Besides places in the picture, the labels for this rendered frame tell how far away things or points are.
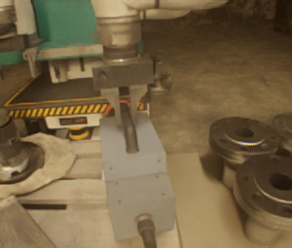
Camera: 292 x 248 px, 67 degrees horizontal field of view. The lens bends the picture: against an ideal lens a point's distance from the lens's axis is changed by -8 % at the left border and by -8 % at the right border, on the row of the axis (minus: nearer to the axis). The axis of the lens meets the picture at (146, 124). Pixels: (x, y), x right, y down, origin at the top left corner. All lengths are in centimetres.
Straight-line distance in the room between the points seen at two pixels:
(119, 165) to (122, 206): 9
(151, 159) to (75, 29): 86
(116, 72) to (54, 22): 78
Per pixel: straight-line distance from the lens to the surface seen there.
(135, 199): 49
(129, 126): 51
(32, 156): 98
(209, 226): 89
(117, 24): 47
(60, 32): 124
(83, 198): 81
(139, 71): 51
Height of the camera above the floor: 72
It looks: 29 degrees down
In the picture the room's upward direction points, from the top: 3 degrees counter-clockwise
